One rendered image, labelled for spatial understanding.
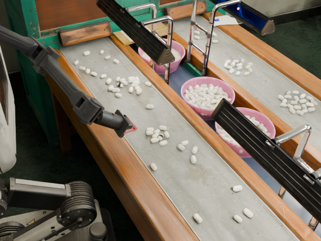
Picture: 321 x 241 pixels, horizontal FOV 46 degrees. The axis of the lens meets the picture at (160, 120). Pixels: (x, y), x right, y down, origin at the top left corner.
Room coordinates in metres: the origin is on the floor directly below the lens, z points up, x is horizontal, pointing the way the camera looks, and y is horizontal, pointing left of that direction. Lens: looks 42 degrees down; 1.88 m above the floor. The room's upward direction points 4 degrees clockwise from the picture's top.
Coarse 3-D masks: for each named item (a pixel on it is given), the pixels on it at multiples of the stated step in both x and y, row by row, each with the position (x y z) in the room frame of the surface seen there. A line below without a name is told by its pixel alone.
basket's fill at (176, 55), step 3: (171, 48) 1.94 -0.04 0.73; (171, 51) 1.91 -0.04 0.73; (174, 51) 1.91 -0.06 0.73; (144, 54) 1.86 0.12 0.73; (174, 54) 1.87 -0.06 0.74; (177, 54) 1.87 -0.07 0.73; (144, 57) 1.82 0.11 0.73; (147, 57) 1.83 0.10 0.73; (177, 57) 1.84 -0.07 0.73; (180, 57) 1.85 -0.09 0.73
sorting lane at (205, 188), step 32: (96, 64) 1.71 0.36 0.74; (128, 64) 1.73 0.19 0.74; (96, 96) 1.43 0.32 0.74; (128, 96) 1.45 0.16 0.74; (160, 96) 1.46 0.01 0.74; (192, 128) 1.24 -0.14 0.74; (160, 160) 1.04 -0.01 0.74; (192, 192) 0.89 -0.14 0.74; (224, 192) 0.90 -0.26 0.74; (192, 224) 0.75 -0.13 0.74; (224, 224) 0.75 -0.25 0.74; (256, 224) 0.76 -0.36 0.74
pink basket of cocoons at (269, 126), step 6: (240, 108) 1.37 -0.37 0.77; (246, 108) 1.37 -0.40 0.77; (246, 114) 1.36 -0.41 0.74; (258, 114) 1.34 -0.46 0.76; (258, 120) 1.33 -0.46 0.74; (264, 120) 1.31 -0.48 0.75; (270, 120) 1.30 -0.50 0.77; (216, 126) 1.23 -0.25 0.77; (264, 126) 1.30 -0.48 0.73; (270, 126) 1.27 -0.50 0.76; (270, 132) 1.24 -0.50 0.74; (222, 138) 1.17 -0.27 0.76; (270, 138) 1.21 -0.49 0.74; (228, 144) 1.15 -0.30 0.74; (234, 144) 1.13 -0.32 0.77; (234, 150) 1.14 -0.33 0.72; (240, 156) 1.14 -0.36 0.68; (246, 156) 1.14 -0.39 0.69
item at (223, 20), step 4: (220, 16) 2.32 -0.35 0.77; (224, 16) 2.32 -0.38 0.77; (228, 16) 2.33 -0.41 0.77; (216, 20) 2.25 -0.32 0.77; (220, 20) 2.26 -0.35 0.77; (224, 20) 2.27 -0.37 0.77; (228, 20) 2.27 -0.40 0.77; (232, 20) 2.27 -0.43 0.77; (216, 24) 2.20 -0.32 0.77; (220, 24) 2.21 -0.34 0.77; (224, 24) 2.21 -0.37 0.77
